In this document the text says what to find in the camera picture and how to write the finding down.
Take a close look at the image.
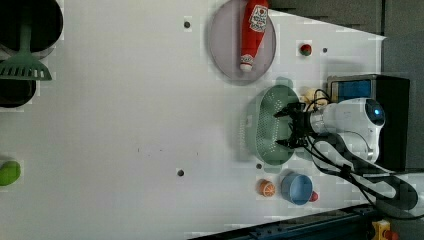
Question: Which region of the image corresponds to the green strainer bowl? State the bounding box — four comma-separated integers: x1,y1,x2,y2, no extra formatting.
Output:
245,85,298,166

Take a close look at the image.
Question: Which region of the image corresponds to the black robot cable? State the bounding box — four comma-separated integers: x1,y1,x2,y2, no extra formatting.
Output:
304,88,424,221

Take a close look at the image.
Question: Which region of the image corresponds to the red strawberry toy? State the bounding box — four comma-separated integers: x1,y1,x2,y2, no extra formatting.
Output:
299,44,312,56

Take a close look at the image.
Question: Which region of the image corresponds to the green lime toy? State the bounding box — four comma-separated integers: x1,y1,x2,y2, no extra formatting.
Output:
0,161,21,186

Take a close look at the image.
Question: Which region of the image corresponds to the red ketchup bottle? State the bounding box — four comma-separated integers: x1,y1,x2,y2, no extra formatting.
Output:
240,0,269,72

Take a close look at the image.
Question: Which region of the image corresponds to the green slotted spatula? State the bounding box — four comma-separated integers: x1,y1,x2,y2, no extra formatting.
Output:
0,23,52,81

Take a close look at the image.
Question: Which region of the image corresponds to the red apple toy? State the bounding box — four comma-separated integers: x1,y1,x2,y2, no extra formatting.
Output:
309,191,319,202

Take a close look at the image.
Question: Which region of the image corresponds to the blue cup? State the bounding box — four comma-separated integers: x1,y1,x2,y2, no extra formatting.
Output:
281,172,313,205

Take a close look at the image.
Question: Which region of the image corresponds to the orange slice toy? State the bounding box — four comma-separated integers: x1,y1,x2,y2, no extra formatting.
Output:
258,179,276,197

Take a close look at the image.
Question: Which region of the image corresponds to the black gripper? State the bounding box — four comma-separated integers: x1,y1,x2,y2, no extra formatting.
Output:
274,102,314,149

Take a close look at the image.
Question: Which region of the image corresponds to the grey round plate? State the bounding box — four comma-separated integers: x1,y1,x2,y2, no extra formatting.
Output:
208,0,276,85

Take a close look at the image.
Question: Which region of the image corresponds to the yellow banana peel toy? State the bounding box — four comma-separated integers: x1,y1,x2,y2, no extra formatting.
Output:
300,88,329,107

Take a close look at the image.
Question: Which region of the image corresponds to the black toaster oven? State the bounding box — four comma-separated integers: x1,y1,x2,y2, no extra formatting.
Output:
323,74,410,171

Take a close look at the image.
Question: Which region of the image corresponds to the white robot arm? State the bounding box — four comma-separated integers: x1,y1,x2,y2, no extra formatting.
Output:
274,98,423,215

